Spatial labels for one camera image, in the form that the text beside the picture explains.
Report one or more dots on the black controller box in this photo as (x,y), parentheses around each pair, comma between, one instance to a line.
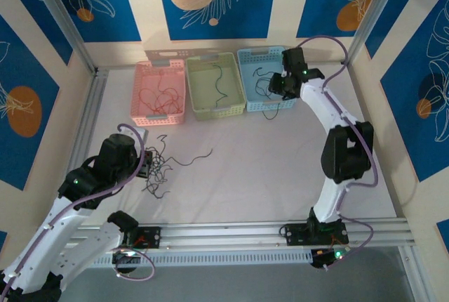
(324,258)
(126,261)

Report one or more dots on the aluminium frame post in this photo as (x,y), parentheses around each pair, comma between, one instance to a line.
(63,21)
(372,17)

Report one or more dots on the blue plastic basket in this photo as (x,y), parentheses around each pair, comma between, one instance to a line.
(252,59)

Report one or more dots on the green plastic basket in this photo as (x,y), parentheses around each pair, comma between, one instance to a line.
(203,84)

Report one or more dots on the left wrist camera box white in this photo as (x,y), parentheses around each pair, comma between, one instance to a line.
(142,134)

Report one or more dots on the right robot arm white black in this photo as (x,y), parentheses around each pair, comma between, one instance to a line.
(347,154)

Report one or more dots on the pink plastic basket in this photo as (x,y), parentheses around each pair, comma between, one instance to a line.
(147,77)

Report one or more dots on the white table cloth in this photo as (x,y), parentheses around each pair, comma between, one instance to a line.
(245,182)

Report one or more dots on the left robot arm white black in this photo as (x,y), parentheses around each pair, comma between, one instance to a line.
(52,246)

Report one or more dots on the aluminium side rail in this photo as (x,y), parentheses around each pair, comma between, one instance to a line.
(92,105)

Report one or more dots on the long aluminium base rail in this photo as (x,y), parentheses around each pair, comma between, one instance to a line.
(228,235)

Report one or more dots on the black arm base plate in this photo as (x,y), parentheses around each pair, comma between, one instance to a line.
(151,237)
(296,235)

